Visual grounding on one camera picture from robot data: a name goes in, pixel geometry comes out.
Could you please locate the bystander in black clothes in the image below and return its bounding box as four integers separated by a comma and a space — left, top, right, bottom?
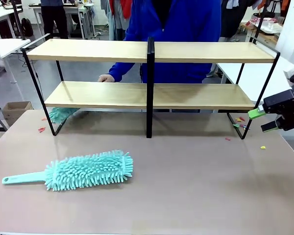
40, 0, 69, 40

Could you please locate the person's right hand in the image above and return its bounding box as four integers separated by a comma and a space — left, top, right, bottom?
98, 74, 116, 83

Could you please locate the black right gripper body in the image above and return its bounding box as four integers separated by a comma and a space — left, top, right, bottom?
263, 80, 294, 131

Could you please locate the red hanging garment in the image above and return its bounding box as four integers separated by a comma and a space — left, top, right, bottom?
109, 0, 133, 20

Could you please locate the person's right forearm blue sleeve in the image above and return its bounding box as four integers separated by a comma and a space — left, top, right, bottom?
108, 62, 136, 83

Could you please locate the person in blue jacket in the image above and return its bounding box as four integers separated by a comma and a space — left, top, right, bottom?
108, 0, 222, 84

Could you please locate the teal chenille duster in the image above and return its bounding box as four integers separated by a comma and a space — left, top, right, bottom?
1, 149, 134, 192
48, 107, 80, 125

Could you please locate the dark hanging jacket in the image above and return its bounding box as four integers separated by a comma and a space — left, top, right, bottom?
220, 0, 250, 39

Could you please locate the white background desk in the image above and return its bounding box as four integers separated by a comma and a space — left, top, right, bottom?
26, 2, 97, 40

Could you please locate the black stand pole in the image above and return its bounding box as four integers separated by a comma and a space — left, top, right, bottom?
252, 0, 271, 45
12, 0, 27, 41

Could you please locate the wooden background table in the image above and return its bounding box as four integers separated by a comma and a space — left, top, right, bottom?
240, 22, 279, 46

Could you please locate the cardboard box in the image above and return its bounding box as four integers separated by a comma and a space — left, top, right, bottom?
1, 101, 34, 126

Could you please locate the light blue hanging cloth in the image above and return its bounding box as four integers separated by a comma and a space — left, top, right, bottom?
108, 0, 119, 41

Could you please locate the white side table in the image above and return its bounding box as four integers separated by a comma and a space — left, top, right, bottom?
0, 38, 31, 84

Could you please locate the large white table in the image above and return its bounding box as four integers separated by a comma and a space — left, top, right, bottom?
217, 62, 294, 141

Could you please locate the black backpack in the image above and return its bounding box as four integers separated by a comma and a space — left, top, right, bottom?
21, 18, 34, 37

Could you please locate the black frame wooden shelf unit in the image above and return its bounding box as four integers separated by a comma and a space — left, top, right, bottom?
21, 36, 281, 141

